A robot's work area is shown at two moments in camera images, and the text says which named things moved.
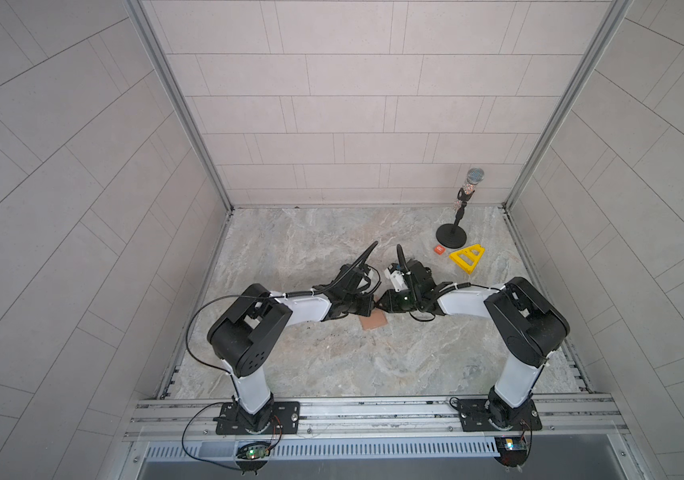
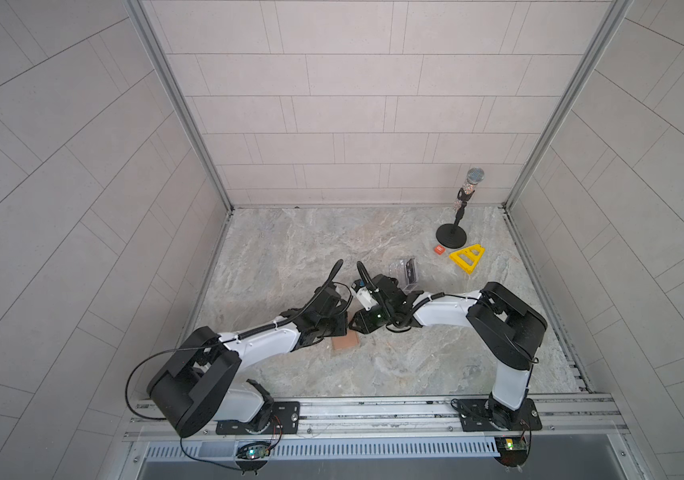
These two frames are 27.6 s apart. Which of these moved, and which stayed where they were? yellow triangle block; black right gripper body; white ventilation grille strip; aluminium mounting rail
Moved: black right gripper body
Stayed: white ventilation grille strip; aluminium mounting rail; yellow triangle block
